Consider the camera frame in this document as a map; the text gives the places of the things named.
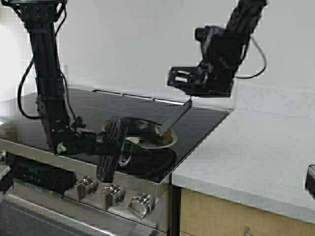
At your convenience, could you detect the left silver stove knob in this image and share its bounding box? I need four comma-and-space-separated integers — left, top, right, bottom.
74, 176, 98, 201

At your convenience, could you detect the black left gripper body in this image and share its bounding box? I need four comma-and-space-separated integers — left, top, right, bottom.
48, 117, 106, 156

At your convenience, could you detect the steel frying pan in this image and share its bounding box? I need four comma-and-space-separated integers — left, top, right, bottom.
117, 117, 177, 170

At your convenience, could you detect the silver stove knob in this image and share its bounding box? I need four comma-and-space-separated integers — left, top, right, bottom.
101, 184, 126, 210
74, 176, 98, 201
127, 193, 158, 220

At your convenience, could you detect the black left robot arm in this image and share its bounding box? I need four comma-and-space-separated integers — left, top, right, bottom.
1, 0, 128, 183

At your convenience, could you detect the stainless steel induction stove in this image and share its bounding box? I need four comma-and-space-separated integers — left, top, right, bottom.
0, 85, 233, 236

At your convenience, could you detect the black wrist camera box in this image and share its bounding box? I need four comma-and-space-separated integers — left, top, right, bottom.
167, 66, 205, 96

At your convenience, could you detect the black object at right edge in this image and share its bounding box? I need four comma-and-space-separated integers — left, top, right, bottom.
305, 165, 315, 198

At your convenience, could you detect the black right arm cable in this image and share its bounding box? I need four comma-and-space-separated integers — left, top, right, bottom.
235, 36, 268, 80

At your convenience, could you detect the black spatula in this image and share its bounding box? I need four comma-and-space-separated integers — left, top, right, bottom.
157, 98, 192, 137

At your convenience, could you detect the far left stove knob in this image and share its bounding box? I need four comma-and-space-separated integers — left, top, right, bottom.
0, 150, 6, 165

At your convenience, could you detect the middle silver stove knob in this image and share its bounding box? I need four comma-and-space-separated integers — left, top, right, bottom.
101, 184, 126, 210

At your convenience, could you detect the right silver stove knob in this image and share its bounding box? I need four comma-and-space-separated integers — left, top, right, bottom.
127, 193, 158, 220

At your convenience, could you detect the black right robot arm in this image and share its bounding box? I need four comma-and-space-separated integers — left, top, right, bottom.
194, 0, 267, 97

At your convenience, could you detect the wooden cabinet front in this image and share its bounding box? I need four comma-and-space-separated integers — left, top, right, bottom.
180, 188, 315, 236

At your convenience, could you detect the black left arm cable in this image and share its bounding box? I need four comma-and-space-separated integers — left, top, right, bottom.
16, 55, 41, 120

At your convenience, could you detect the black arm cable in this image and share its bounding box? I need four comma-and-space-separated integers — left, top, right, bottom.
235, 36, 268, 80
16, 55, 41, 120

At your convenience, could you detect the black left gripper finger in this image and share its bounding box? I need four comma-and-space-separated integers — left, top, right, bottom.
96, 153, 119, 182
105, 117, 128, 150

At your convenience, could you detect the silver cabinet handle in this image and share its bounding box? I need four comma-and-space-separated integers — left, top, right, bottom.
244, 227, 253, 236

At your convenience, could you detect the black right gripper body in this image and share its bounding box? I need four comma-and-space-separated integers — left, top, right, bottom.
195, 26, 250, 97

